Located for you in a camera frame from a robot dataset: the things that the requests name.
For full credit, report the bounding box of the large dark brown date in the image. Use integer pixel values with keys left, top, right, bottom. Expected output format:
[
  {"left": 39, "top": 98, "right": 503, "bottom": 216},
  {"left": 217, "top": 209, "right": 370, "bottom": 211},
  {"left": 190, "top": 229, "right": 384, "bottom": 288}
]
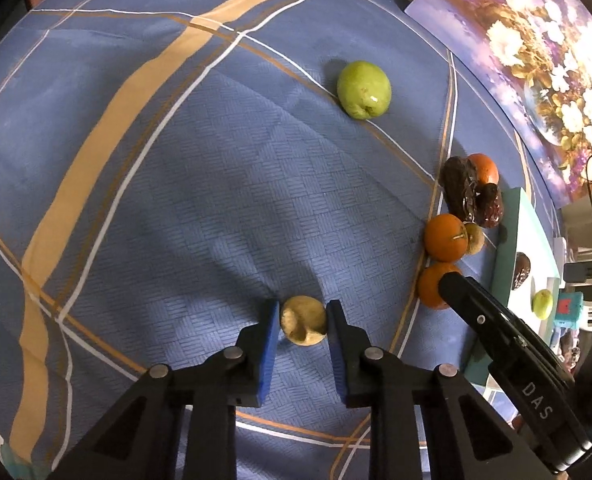
[{"left": 442, "top": 156, "right": 479, "bottom": 223}]

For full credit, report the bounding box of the small tan wrinkled fruit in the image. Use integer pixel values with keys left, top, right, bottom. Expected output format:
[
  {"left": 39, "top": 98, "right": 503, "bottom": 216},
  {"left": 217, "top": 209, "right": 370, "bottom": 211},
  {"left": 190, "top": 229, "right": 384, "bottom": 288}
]
[{"left": 280, "top": 295, "right": 328, "bottom": 346}]

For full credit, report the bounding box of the flower painting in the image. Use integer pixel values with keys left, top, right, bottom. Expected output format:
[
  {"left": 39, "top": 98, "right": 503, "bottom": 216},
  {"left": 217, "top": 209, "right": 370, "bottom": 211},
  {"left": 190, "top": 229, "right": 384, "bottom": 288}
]
[{"left": 405, "top": 0, "right": 592, "bottom": 208}]

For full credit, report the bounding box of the small green fruit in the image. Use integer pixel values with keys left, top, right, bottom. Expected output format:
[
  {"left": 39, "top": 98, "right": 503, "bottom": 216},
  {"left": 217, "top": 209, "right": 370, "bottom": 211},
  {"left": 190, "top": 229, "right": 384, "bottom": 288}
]
[{"left": 532, "top": 289, "right": 554, "bottom": 320}]

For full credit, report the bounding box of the blue plaid tablecloth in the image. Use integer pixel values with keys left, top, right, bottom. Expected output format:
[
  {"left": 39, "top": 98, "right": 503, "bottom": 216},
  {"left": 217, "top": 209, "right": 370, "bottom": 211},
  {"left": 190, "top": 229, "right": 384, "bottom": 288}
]
[{"left": 0, "top": 0, "right": 567, "bottom": 480}]

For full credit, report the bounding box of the teal box with red print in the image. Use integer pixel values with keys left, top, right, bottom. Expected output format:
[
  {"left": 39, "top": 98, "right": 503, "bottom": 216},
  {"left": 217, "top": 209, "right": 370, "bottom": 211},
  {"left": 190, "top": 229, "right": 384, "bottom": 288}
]
[{"left": 556, "top": 291, "right": 585, "bottom": 331}]

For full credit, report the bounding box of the white tray with teal rim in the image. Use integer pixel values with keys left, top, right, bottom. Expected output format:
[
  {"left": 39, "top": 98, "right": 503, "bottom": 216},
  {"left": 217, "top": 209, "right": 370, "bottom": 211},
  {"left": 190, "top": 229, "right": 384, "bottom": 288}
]
[{"left": 463, "top": 186, "right": 564, "bottom": 391}]

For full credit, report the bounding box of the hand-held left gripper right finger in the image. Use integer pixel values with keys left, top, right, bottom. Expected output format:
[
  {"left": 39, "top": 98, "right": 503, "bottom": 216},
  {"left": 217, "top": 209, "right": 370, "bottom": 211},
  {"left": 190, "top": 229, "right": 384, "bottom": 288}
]
[{"left": 326, "top": 299, "right": 549, "bottom": 480}]

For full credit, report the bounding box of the large green apple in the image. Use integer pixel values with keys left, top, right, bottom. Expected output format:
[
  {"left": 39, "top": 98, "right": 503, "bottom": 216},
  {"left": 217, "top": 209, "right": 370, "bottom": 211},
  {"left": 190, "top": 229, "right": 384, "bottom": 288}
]
[{"left": 337, "top": 60, "right": 392, "bottom": 121}]

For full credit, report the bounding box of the orange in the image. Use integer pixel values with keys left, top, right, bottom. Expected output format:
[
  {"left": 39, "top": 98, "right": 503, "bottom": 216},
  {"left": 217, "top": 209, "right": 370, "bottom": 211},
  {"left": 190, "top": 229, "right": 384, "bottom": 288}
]
[
  {"left": 468, "top": 153, "right": 500, "bottom": 186},
  {"left": 416, "top": 261, "right": 463, "bottom": 310},
  {"left": 423, "top": 213, "right": 469, "bottom": 263}
]

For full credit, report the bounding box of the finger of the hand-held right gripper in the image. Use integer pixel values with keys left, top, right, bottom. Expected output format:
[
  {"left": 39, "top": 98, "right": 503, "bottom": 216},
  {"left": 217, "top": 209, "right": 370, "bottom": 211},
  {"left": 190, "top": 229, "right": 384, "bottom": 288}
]
[{"left": 437, "top": 272, "right": 575, "bottom": 387}]

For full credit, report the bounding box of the black power adapter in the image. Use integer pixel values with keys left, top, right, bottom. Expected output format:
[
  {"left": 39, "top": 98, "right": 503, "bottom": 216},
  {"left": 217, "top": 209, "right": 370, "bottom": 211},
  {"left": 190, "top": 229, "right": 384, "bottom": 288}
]
[{"left": 566, "top": 260, "right": 592, "bottom": 283}]

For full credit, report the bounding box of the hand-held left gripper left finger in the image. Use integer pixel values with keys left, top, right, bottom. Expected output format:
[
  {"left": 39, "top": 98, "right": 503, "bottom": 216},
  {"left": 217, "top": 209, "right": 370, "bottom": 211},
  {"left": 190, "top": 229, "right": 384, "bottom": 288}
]
[{"left": 48, "top": 300, "right": 281, "bottom": 480}]

